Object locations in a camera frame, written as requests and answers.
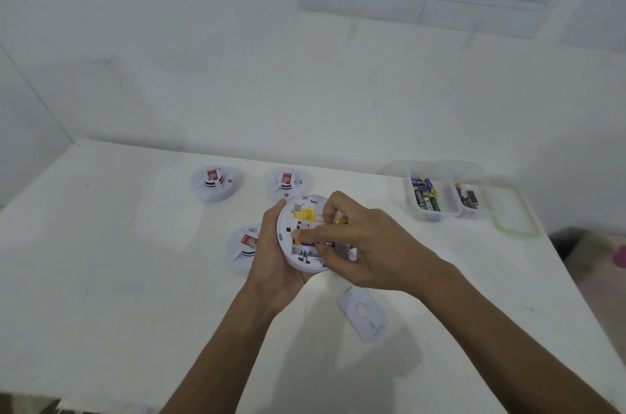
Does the person's right hand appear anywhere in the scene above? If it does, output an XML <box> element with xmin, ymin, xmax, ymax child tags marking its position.
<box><xmin>292</xmin><ymin>191</ymin><xmax>458</xmax><ymax>304</ymax></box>

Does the person's left hand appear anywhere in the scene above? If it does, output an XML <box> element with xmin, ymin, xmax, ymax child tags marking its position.
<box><xmin>243</xmin><ymin>198</ymin><xmax>306</xmax><ymax>317</ymax></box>

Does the white battery cover plate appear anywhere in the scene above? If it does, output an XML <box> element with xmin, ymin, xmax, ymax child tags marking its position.
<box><xmin>337</xmin><ymin>286</ymin><xmax>389</xmax><ymax>343</ymax></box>

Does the pile of assorted batteries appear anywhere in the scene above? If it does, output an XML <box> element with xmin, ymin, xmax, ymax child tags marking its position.
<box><xmin>410</xmin><ymin>177</ymin><xmax>442</xmax><ymax>212</ymax></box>

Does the clear lid with green rim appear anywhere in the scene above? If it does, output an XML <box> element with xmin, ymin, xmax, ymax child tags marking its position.
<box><xmin>488</xmin><ymin>178</ymin><xmax>541</xmax><ymax>238</ymax></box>

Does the person's right forearm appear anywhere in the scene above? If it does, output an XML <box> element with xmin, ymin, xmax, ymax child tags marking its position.
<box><xmin>423</xmin><ymin>261</ymin><xmax>622</xmax><ymax>414</ymax></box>

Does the person's left forearm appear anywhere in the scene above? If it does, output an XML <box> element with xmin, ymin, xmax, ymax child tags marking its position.
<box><xmin>158</xmin><ymin>289</ymin><xmax>275</xmax><ymax>414</ymax></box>

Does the cream fabric with pink dots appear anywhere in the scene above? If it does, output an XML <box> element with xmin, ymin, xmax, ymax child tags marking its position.
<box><xmin>565</xmin><ymin>230</ymin><xmax>626</xmax><ymax>312</ymax></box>

